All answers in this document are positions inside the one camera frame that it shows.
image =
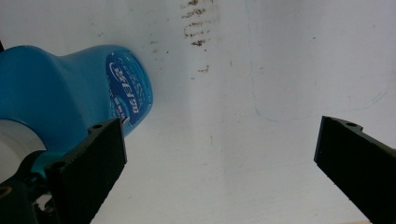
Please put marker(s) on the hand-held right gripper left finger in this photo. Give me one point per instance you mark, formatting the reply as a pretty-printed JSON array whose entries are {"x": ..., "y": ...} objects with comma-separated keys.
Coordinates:
[{"x": 90, "y": 165}]

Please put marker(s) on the blue detergent bottle white cap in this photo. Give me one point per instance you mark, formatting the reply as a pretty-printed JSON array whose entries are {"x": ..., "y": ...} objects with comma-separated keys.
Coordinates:
[{"x": 59, "y": 90}]

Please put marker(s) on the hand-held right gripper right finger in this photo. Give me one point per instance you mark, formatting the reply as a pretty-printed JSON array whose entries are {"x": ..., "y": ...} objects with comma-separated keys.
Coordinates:
[{"x": 358, "y": 161}]

